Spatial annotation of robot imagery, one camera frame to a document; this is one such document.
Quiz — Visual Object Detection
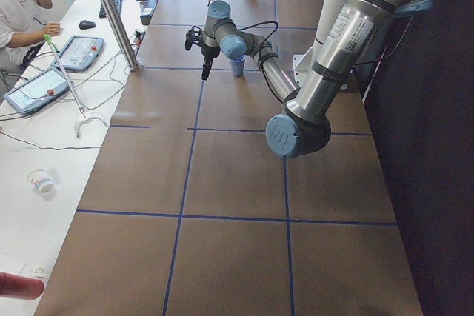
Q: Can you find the seated person white shirt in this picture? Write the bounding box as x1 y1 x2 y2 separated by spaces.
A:
1 0 61 68

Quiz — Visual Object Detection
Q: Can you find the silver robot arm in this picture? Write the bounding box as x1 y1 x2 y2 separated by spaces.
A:
185 0 434 158

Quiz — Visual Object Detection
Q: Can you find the teach pendant far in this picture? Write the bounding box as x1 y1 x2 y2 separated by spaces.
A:
59 36 104 73

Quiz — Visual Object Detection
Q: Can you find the teach pendant near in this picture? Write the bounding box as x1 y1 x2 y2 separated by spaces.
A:
4 68 69 113

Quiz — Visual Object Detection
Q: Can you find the reacher grabber tool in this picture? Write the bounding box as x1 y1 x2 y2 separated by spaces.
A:
44 35 108 139

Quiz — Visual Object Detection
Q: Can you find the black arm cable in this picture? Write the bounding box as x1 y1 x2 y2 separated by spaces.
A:
236 21 282 73

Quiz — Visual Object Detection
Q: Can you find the white paper cup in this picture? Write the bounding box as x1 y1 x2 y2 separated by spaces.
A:
27 169 55 199

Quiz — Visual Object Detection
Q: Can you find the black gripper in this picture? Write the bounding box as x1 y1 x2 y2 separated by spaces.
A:
200 40 219 80

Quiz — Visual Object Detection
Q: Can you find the teach pendant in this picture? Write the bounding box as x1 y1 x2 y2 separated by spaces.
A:
59 36 104 73
4 68 69 113

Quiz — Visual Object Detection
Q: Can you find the blue ribbed plastic cup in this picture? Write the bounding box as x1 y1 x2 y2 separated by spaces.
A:
230 57 245 77

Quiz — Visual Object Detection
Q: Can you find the white pedestal column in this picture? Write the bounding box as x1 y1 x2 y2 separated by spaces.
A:
293 0 344 87

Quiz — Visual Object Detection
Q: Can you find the black computer mouse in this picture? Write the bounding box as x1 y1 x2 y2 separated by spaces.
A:
79 20 96 30

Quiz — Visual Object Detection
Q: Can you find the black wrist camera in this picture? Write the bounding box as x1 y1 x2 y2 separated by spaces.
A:
184 26 202 51

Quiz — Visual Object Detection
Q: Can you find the red cylinder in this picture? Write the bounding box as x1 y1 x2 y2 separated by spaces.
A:
0 272 44 300

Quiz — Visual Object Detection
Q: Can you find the aluminium frame post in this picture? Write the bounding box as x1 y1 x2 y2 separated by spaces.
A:
100 0 139 72

